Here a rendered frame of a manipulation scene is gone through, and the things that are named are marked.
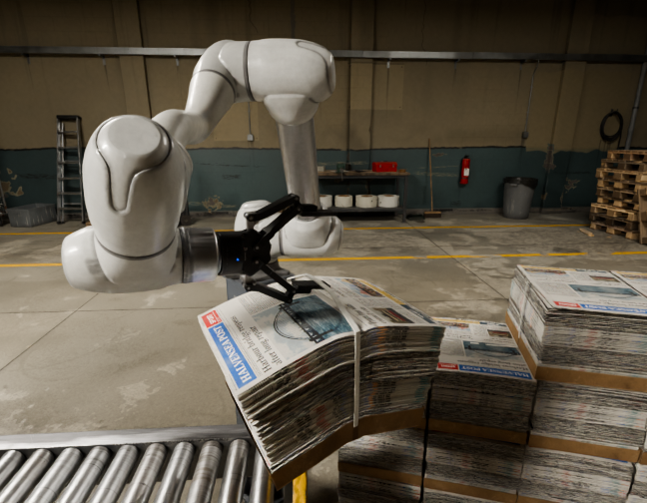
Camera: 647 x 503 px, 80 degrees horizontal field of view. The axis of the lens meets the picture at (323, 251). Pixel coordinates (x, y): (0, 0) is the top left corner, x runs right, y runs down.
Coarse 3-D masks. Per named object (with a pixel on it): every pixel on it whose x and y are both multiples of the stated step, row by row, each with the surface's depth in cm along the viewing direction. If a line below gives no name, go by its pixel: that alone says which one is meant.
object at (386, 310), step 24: (336, 288) 85; (360, 288) 88; (360, 312) 72; (384, 312) 75; (408, 312) 78; (384, 336) 68; (408, 336) 71; (432, 336) 74; (384, 360) 70; (408, 360) 73; (432, 360) 76; (384, 384) 72; (408, 384) 75; (384, 408) 73; (408, 408) 77
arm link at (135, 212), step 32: (192, 96) 81; (224, 96) 84; (128, 128) 41; (160, 128) 43; (192, 128) 59; (96, 160) 40; (128, 160) 40; (160, 160) 42; (96, 192) 42; (128, 192) 42; (160, 192) 43; (96, 224) 46; (128, 224) 45; (160, 224) 47
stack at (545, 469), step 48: (480, 336) 135; (432, 384) 120; (480, 384) 115; (528, 384) 111; (576, 384) 109; (384, 432) 127; (432, 432) 123; (576, 432) 112; (624, 432) 109; (384, 480) 133; (480, 480) 124; (528, 480) 120; (576, 480) 115; (624, 480) 112
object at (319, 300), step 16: (304, 304) 76; (320, 304) 76; (320, 320) 69; (336, 320) 69; (368, 320) 69; (336, 336) 64; (352, 336) 65; (368, 336) 66; (336, 352) 64; (352, 352) 66; (368, 352) 67; (352, 368) 67; (368, 368) 69; (352, 384) 68; (352, 400) 69; (352, 416) 70
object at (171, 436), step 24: (72, 432) 95; (96, 432) 95; (120, 432) 95; (144, 432) 95; (168, 432) 95; (192, 432) 95; (216, 432) 95; (240, 432) 95; (0, 456) 91; (168, 456) 94
